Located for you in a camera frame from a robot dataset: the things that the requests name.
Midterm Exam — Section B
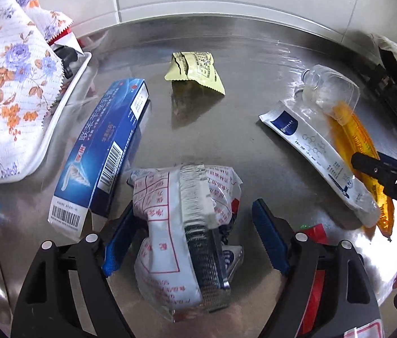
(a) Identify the white squeeze tube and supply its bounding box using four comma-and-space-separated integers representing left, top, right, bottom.
258, 100, 382, 228

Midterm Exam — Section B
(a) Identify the white plastic tray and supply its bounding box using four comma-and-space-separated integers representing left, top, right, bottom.
0, 52, 92, 185

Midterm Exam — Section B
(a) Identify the clear plastic bottle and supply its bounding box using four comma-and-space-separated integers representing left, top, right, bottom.
297, 64, 360, 113

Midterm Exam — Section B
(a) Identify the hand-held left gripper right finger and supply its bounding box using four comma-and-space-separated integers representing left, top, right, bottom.
251, 199, 387, 338

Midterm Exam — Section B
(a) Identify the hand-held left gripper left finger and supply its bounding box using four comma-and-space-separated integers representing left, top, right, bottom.
11, 201, 143, 338

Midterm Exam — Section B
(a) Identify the floral printed cloth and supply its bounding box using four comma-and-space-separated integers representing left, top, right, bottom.
0, 0, 74, 180

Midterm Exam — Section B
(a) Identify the black object in tray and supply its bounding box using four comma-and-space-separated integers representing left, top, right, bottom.
53, 44, 81, 78

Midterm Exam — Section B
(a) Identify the white red-printed package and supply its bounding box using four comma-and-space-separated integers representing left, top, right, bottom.
127, 163, 244, 323

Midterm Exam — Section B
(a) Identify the yellow-green torn wrapper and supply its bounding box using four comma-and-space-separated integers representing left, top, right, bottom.
164, 51, 226, 95

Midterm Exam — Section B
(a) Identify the blue cardboard box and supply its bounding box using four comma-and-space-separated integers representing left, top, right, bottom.
48, 78, 150, 233

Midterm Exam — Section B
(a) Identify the orange transparent wrapper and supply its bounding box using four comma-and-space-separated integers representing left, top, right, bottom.
327, 100, 395, 243

